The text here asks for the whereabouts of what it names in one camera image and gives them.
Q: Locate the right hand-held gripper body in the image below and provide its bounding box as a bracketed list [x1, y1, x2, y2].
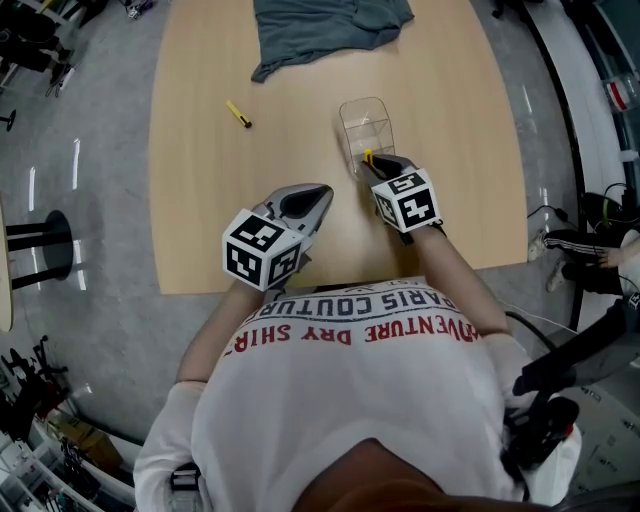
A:
[370, 168, 447, 246]

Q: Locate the white strap with black buckle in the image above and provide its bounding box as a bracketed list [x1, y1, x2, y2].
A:
[168, 462, 202, 512]

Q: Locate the brown cardboard box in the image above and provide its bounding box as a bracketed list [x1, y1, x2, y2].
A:
[47, 409, 124, 474]

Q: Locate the clear plastic container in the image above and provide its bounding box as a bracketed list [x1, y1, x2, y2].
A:
[338, 97, 399, 174]

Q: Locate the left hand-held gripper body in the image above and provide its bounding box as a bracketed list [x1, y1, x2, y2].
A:
[222, 201, 315, 292]

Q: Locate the clear jug with red label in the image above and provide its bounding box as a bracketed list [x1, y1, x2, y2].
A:
[602, 73, 640, 114]

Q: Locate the person's white printed shirt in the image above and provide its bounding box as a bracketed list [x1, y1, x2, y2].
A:
[133, 279, 584, 512]

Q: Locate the light wooden table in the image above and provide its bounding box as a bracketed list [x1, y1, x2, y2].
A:
[148, 0, 530, 295]

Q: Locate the yellow marker pen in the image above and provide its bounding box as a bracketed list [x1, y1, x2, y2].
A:
[225, 99, 253, 130]

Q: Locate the black body-worn device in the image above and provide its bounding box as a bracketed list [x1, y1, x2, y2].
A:
[502, 298, 640, 474]

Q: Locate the black wheeled office chair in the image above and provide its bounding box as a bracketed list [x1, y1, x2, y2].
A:
[0, 333, 70, 441]

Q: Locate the grey cloth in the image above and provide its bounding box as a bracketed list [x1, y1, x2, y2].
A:
[250, 0, 415, 84]

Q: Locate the person's right forearm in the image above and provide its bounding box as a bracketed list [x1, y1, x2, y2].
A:
[414, 227, 511, 341]

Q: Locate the round table with black pedestal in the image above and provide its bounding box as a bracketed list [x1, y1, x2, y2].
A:
[0, 197, 77, 334]

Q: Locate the person's left forearm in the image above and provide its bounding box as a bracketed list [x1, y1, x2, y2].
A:
[177, 279, 265, 386]

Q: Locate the long white counter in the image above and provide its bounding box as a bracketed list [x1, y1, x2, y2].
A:
[519, 0, 640, 166]

